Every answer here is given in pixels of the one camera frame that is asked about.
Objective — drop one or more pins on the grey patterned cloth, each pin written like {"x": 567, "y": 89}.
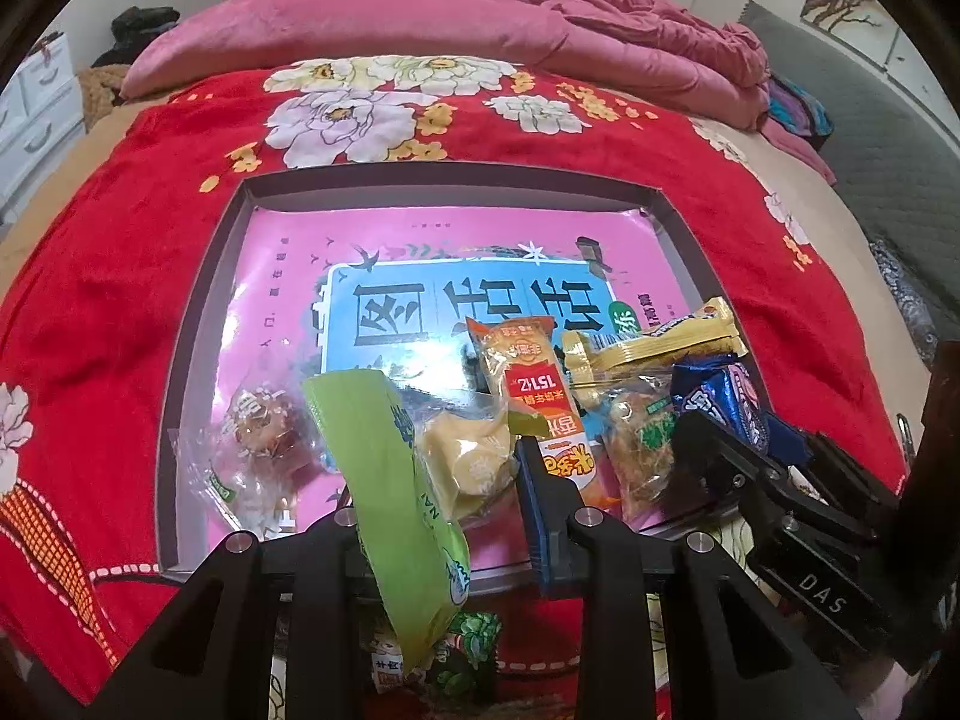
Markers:
{"x": 904, "y": 300}

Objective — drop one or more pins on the dark clothes pile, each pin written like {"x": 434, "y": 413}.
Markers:
{"x": 139, "y": 34}

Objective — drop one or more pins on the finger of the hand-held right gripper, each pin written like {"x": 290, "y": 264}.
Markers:
{"x": 840, "y": 469}
{"x": 716, "y": 457}

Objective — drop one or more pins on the blue snack packet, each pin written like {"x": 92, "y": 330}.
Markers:
{"x": 724, "y": 397}

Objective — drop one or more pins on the grey quilted headboard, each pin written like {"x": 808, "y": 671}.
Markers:
{"x": 885, "y": 165}

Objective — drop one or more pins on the white drawer chest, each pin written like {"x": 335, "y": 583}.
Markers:
{"x": 41, "y": 112}

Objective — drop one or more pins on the brown fuzzy blanket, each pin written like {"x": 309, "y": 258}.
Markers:
{"x": 105, "y": 94}

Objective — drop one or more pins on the pink and blue book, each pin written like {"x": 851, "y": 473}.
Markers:
{"x": 300, "y": 270}

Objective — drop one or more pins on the shallow grey cardboard box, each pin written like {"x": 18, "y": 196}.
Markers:
{"x": 450, "y": 191}

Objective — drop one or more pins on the clear packet with floss cake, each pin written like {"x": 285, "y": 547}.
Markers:
{"x": 637, "y": 450}

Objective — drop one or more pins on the clear packet with brown snack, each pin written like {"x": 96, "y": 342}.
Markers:
{"x": 255, "y": 439}

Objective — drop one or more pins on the green packet with yellow cake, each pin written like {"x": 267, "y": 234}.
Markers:
{"x": 382, "y": 480}

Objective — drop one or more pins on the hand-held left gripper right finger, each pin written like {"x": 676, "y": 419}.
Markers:
{"x": 534, "y": 525}

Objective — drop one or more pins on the gold snack packet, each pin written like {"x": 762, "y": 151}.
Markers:
{"x": 652, "y": 349}

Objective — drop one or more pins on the orange snack packet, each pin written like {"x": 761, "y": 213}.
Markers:
{"x": 517, "y": 367}

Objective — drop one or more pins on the long pink pillow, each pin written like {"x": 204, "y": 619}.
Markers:
{"x": 337, "y": 37}

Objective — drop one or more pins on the red floral blanket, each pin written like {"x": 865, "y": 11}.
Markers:
{"x": 112, "y": 277}

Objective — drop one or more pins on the floral wall painting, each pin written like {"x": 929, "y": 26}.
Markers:
{"x": 840, "y": 0}

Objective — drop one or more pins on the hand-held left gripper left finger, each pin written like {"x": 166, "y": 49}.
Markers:
{"x": 330, "y": 585}

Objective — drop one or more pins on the colourful folded cloth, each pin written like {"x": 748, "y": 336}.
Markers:
{"x": 799, "y": 109}

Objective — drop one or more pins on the clear packet with leaf print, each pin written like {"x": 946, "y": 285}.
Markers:
{"x": 472, "y": 645}

